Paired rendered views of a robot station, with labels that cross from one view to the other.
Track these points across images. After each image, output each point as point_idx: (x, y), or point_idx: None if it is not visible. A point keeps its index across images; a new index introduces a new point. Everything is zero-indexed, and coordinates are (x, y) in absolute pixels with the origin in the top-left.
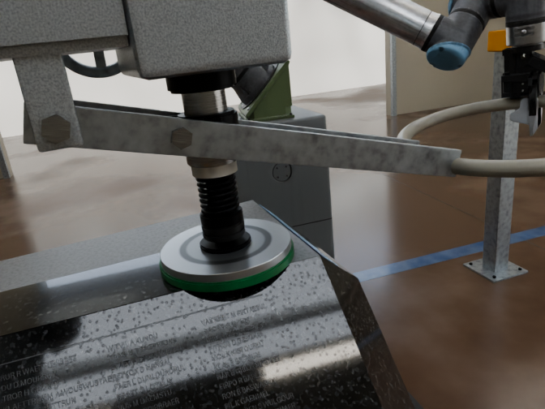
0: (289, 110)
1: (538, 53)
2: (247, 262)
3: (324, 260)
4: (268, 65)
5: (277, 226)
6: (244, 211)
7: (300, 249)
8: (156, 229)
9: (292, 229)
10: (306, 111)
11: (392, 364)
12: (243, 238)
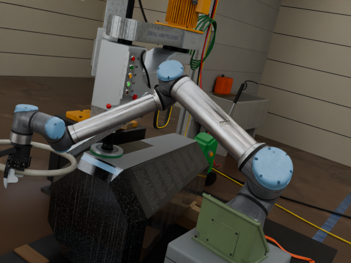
0: (198, 236)
1: (12, 147)
2: (96, 144)
3: (83, 153)
4: (230, 204)
5: (98, 151)
6: (120, 165)
7: (90, 153)
8: (139, 159)
9: (102, 167)
10: (199, 256)
11: (62, 175)
12: (103, 147)
